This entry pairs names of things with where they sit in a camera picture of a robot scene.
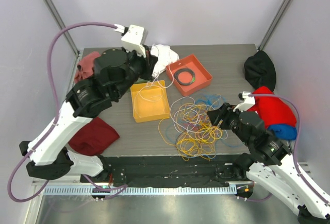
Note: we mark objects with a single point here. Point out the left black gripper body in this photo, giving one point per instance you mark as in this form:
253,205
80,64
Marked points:
144,67

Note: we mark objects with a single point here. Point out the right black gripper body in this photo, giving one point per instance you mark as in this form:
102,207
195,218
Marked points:
230,117

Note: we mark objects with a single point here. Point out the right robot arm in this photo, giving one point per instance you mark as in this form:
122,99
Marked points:
270,164

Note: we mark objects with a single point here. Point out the green plastic tray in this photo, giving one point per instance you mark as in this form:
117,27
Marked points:
140,81

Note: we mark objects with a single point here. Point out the white crumpled cloth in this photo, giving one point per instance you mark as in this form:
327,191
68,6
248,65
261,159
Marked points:
165,57

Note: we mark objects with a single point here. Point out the yellow plastic tray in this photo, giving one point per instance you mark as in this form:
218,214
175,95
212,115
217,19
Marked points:
150,101

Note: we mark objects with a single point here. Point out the orange plastic tray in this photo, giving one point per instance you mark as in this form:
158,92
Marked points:
189,75

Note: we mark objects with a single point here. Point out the black cloth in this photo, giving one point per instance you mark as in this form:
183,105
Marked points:
259,71

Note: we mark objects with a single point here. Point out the blue cloth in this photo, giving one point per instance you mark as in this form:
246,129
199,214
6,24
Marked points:
283,131

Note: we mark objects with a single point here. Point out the pink cloth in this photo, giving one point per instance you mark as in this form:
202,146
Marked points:
85,66

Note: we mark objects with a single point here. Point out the dark red cloth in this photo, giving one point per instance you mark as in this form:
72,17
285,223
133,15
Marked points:
93,138

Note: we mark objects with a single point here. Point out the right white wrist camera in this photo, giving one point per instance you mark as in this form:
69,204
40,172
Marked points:
246,101

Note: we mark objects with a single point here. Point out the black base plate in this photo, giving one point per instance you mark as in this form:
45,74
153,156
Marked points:
171,171

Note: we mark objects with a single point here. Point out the slotted cable duct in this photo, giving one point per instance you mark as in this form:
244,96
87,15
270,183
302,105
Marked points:
78,190

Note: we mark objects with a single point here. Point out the right aluminium frame post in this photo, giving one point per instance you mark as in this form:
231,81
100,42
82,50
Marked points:
285,4

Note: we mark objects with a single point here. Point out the aluminium frame post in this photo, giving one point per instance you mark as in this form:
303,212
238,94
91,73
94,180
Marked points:
60,23
285,4

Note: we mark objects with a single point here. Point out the left aluminium frame post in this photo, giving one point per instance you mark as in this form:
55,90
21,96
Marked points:
60,23

